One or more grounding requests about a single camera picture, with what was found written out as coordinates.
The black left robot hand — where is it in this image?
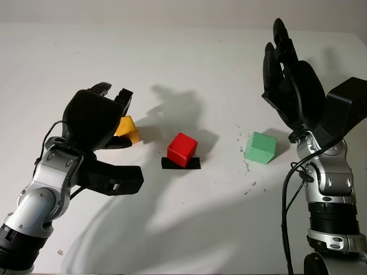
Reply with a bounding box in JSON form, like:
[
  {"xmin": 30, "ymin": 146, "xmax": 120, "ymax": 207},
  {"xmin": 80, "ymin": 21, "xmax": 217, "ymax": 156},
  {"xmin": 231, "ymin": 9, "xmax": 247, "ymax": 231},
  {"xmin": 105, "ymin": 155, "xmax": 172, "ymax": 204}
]
[{"xmin": 62, "ymin": 82, "xmax": 135, "ymax": 153}]

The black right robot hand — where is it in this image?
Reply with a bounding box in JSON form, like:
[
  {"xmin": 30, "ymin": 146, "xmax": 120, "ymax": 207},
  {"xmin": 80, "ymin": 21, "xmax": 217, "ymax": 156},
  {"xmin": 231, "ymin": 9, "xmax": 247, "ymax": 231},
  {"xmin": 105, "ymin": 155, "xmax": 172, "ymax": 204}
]
[{"xmin": 261, "ymin": 18, "xmax": 327, "ymax": 135}]

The yellow block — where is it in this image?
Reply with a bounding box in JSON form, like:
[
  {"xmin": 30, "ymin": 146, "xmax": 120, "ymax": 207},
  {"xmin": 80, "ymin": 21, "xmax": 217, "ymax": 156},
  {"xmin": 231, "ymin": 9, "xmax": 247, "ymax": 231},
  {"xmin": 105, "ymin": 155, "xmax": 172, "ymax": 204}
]
[{"xmin": 113, "ymin": 115, "xmax": 141, "ymax": 145}]

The green block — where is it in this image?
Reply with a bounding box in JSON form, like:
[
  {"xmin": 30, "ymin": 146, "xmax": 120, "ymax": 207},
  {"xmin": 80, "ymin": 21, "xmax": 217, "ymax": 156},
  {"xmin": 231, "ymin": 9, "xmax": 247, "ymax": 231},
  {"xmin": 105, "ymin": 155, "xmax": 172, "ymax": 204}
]
[{"xmin": 243, "ymin": 131, "xmax": 278, "ymax": 165}]

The red block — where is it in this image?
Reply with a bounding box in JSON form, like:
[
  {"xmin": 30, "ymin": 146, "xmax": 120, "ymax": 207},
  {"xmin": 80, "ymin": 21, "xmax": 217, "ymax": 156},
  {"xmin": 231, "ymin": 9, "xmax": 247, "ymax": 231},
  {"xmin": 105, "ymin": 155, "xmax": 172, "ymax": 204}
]
[{"xmin": 167, "ymin": 132, "xmax": 198, "ymax": 168}]

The black tape strip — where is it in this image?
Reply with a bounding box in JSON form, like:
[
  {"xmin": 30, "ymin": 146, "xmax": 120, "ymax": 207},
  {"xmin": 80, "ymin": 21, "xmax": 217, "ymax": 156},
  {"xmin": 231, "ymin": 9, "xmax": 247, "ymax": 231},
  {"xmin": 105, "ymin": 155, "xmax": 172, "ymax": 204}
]
[{"xmin": 161, "ymin": 156, "xmax": 201, "ymax": 170}]

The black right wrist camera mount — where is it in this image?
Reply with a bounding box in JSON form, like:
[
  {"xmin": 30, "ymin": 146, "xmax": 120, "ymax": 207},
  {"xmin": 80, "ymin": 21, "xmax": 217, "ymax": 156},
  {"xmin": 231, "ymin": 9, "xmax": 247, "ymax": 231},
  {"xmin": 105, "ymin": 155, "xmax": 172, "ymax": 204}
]
[{"xmin": 313, "ymin": 76, "xmax": 367, "ymax": 146}]

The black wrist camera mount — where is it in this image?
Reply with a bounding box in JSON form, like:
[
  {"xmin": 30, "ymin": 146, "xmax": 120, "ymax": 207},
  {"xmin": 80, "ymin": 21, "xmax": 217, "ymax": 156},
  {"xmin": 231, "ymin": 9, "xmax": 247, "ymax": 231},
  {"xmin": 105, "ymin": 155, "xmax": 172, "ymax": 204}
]
[
  {"xmin": 75, "ymin": 156, "xmax": 145, "ymax": 197},
  {"xmin": 313, "ymin": 76, "xmax": 367, "ymax": 146}
]

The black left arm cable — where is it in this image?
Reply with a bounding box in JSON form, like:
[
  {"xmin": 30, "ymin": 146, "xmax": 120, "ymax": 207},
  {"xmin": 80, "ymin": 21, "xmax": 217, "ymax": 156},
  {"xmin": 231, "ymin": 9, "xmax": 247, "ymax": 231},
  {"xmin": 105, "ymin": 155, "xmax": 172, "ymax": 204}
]
[{"xmin": 34, "ymin": 120, "xmax": 84, "ymax": 201}]

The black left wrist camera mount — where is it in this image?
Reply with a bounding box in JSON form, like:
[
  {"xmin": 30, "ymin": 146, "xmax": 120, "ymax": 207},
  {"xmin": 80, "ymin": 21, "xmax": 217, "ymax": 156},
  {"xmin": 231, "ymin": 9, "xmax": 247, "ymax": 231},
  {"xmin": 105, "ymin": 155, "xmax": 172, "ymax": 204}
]
[{"xmin": 75, "ymin": 156, "xmax": 145, "ymax": 197}]

